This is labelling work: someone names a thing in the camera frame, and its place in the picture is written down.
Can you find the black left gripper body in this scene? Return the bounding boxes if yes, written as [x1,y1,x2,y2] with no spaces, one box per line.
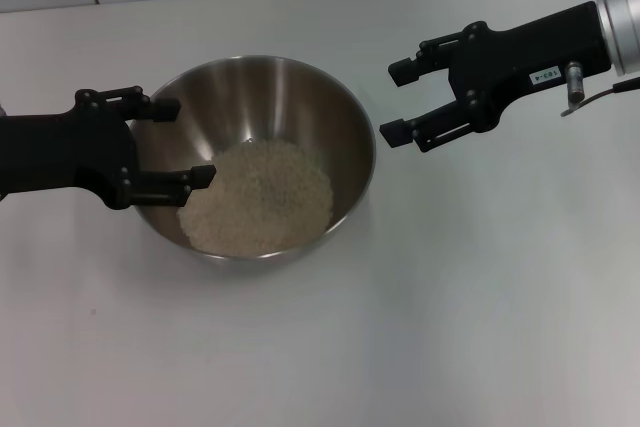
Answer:
[0,99,139,211]

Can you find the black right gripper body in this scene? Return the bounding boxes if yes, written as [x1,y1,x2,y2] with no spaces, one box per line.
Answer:
[447,0,615,132]

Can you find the stainless steel mixing bowl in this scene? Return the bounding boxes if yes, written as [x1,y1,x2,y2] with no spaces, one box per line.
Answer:
[134,54,377,276]

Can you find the white rice grains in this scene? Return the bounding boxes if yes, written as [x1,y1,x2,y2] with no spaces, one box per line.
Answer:
[178,140,335,254]

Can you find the right wrist cable with plug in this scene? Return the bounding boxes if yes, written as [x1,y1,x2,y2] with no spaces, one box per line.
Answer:
[559,60,640,119]

